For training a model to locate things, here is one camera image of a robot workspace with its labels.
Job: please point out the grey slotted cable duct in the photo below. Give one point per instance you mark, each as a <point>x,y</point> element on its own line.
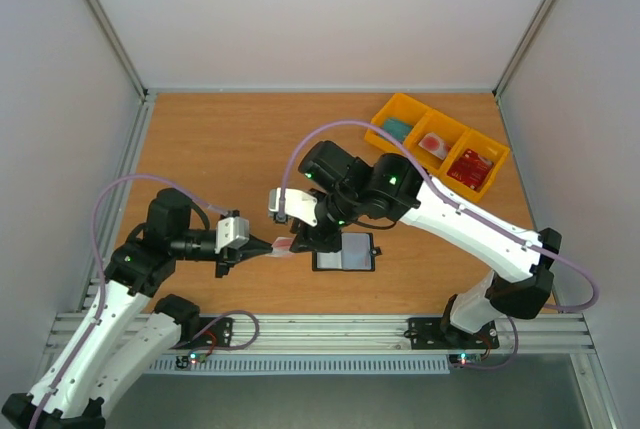
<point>279,365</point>

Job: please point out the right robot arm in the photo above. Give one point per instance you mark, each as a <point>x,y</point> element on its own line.
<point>519,281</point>

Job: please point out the left aluminium rail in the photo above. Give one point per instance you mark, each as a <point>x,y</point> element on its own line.
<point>107,212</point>

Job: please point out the red circle card stack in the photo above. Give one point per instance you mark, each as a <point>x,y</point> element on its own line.
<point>433,144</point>

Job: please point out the yellow bin with red cards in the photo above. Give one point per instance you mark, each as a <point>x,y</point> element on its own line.
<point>486,147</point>

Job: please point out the right circuit board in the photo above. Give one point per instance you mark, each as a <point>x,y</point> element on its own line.
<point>465,359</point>

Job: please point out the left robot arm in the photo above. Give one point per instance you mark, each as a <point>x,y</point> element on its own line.
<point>98,365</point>

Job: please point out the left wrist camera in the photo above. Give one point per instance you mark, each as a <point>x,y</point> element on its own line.
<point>232,232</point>

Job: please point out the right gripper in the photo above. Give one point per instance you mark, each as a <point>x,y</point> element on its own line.
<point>316,237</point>

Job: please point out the circuit board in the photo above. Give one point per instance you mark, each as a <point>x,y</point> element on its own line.
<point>183,362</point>
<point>465,359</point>

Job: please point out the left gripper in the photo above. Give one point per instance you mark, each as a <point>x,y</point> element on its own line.
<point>230,257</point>

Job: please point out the green card stack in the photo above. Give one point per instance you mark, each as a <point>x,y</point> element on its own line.
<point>397,128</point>

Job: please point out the front aluminium rail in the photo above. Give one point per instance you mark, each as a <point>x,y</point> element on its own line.
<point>383,334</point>

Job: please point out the yellow bin with green cards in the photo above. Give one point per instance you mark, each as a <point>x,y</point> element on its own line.
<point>400,116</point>

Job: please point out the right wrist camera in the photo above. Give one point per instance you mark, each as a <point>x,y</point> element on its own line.
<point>297,205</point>

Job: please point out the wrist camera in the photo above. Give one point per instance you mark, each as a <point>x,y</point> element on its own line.
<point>232,232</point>
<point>297,205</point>

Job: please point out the left circuit board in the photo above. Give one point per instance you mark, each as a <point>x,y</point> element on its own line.
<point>183,362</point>

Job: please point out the yellow bin with circle cards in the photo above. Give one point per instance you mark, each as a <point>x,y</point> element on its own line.
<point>447,128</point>

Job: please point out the black card holder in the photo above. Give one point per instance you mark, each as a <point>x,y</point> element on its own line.
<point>358,254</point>

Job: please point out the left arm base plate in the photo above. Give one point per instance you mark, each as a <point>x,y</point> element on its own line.
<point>209,332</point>

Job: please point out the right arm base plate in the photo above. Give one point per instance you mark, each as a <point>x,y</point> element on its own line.
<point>430,333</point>

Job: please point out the aluminium rail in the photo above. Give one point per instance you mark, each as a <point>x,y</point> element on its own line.
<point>383,334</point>
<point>107,212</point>

